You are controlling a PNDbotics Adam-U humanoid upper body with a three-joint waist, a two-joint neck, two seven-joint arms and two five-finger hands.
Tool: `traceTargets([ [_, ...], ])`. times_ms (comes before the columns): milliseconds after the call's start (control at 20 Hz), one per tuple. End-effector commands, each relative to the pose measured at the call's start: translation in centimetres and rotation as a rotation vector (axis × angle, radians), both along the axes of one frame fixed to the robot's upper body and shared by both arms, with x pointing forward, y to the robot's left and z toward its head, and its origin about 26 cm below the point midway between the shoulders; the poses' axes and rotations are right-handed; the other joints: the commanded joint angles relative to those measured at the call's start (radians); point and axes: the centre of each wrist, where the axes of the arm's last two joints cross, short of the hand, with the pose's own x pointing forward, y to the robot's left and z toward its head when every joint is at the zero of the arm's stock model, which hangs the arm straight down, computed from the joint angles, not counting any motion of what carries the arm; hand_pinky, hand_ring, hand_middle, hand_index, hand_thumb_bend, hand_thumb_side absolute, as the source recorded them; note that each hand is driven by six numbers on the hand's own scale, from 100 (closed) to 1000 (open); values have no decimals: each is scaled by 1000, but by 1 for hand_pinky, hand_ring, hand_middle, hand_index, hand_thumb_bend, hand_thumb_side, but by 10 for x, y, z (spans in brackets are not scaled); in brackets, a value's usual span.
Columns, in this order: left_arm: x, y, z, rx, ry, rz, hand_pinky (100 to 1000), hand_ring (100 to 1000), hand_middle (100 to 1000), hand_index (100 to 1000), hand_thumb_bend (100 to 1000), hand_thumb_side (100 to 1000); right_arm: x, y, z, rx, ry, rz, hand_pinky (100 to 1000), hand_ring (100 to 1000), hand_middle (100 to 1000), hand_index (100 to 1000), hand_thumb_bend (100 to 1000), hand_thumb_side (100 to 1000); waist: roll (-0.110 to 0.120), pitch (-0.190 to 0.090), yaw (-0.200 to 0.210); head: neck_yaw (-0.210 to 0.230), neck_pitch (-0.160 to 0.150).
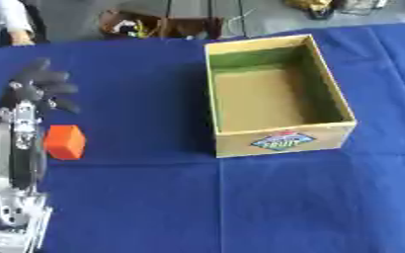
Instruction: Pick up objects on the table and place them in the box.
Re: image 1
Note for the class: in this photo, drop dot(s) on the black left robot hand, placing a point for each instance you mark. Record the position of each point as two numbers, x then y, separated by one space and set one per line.
39 84

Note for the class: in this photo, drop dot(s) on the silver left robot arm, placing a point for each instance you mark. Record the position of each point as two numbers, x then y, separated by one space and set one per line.
17 154

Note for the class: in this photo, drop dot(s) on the tan cardboard box green inside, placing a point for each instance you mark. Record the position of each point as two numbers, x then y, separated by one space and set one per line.
272 99

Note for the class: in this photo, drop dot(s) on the orange block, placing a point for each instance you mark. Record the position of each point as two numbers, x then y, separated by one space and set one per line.
65 141

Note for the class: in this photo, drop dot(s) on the person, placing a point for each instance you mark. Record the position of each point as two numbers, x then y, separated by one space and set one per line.
7 19

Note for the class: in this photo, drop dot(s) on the black tripod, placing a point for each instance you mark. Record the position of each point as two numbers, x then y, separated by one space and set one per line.
207 16

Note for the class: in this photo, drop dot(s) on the yellow and black bag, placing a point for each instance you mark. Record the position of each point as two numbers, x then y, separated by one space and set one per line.
315 6

